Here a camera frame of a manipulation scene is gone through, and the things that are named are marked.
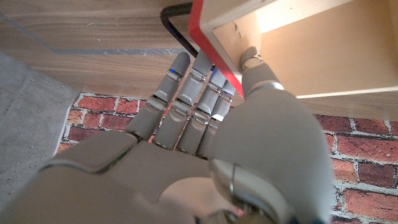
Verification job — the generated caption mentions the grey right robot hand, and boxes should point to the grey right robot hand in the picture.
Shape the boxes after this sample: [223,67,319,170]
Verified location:
[0,45,336,224]

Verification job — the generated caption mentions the wooden drawer with red front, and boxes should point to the wooden drawer with red front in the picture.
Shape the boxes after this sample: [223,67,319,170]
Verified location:
[160,0,398,99]

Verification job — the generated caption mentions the red brick print backdrop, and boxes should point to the red brick print backdrop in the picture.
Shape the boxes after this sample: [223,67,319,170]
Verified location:
[55,91,398,224]

